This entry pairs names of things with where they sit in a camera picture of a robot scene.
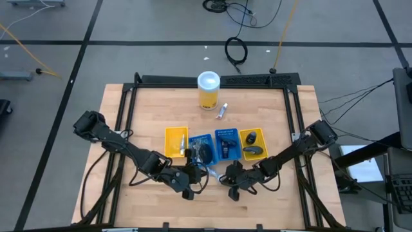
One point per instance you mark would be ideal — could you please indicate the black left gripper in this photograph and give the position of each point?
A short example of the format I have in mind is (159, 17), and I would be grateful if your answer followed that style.
(183, 177)

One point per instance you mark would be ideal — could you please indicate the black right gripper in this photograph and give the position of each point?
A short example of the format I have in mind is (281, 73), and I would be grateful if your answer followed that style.
(246, 177)

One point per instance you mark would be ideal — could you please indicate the dark navy tube black cap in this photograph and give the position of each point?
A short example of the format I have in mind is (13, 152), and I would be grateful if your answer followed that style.
(225, 151)

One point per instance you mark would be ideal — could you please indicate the white toothpaste tube ribbed cap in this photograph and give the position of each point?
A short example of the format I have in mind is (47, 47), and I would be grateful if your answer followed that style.
(183, 145)

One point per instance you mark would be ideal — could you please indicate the grey Dove bottle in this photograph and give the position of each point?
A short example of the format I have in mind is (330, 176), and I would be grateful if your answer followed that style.
(253, 150)

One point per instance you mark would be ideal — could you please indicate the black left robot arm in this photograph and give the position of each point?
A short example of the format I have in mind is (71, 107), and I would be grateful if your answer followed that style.
(128, 151)

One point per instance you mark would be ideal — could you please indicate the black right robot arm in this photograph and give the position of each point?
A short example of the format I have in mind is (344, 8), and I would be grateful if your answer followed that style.
(289, 153)

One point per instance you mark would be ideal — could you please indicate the blue plastic basket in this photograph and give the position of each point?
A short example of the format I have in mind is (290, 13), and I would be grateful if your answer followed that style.
(212, 141)
(238, 151)

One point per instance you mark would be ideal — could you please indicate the yellow plastic basket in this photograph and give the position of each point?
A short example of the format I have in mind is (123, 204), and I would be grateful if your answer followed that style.
(172, 143)
(263, 138)

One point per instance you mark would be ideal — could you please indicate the small dark oval bottle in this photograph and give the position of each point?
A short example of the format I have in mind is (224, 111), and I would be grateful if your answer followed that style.
(251, 137)

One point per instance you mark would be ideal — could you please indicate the tiny white tube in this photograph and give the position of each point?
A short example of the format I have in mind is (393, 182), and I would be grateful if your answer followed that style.
(222, 110)

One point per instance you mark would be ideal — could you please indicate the yellow canister white lid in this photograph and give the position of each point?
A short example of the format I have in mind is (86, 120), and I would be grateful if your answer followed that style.
(208, 93)

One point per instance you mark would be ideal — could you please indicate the white sheet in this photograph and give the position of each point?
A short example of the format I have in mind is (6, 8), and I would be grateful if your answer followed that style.
(367, 170)

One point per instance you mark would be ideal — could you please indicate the black keyboard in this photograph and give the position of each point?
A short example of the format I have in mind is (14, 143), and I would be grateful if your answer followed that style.
(402, 193)

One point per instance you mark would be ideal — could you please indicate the black caster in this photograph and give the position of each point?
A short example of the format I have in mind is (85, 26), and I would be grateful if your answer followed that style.
(4, 108)

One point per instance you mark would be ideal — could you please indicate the grey stand base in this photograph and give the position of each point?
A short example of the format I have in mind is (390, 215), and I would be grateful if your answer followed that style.
(16, 76)
(35, 3)

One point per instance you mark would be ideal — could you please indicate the black metal table frame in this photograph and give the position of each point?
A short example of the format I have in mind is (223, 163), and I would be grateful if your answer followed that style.
(161, 86)

